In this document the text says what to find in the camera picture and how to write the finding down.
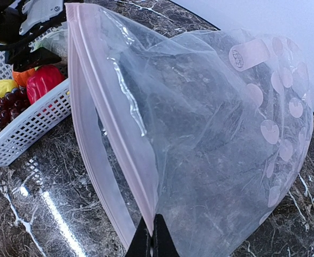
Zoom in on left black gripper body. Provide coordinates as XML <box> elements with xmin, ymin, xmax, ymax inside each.
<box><xmin>0</xmin><ymin>0</ymin><xmax>26</xmax><ymax>44</ymax></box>

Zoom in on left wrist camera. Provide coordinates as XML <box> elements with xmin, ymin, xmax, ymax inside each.
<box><xmin>17</xmin><ymin>0</ymin><xmax>64</xmax><ymax>35</ymax></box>

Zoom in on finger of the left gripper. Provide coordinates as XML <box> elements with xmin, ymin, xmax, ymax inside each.
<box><xmin>5</xmin><ymin>47</ymin><xmax>62</xmax><ymax>72</ymax></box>

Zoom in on red toy bell pepper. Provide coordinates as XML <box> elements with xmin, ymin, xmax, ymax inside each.
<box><xmin>26</xmin><ymin>65</ymin><xmax>65</xmax><ymax>104</ymax></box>

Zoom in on white plastic basket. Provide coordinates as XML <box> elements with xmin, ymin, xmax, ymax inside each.
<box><xmin>0</xmin><ymin>52</ymin><xmax>71</xmax><ymax>167</ymax></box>

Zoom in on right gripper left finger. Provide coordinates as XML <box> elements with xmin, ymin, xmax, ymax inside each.
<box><xmin>125</xmin><ymin>217</ymin><xmax>151</xmax><ymax>257</ymax></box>

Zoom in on dark red toy grapes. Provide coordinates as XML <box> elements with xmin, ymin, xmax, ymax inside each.
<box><xmin>0</xmin><ymin>87</ymin><xmax>30</xmax><ymax>131</ymax></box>

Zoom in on white toy cauliflower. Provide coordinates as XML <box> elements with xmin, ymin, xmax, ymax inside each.
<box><xmin>34</xmin><ymin>28</ymin><xmax>68</xmax><ymax>58</ymax></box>

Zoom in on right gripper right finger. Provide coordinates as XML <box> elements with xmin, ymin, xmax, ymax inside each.
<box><xmin>152</xmin><ymin>214</ymin><xmax>180</xmax><ymax>257</ymax></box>

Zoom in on orange toy pumpkin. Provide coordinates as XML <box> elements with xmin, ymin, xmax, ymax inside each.
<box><xmin>12</xmin><ymin>68</ymin><xmax>36</xmax><ymax>87</ymax></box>

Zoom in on clear zip top bag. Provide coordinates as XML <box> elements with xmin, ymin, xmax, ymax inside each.
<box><xmin>66</xmin><ymin>3</ymin><xmax>313</xmax><ymax>256</ymax></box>

